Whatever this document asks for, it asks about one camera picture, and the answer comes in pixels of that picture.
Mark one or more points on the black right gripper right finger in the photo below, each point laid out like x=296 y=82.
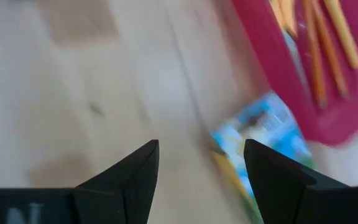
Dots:
x=275 y=186

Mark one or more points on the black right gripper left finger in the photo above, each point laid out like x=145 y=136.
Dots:
x=129 y=186

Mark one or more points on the blue green paper package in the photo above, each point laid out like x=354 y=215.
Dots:
x=269 y=124

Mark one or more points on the pink plastic pencil case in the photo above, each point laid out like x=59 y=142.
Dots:
x=259 y=62

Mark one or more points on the orange wooden pencil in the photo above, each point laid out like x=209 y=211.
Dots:
x=331 y=56
x=317 y=62

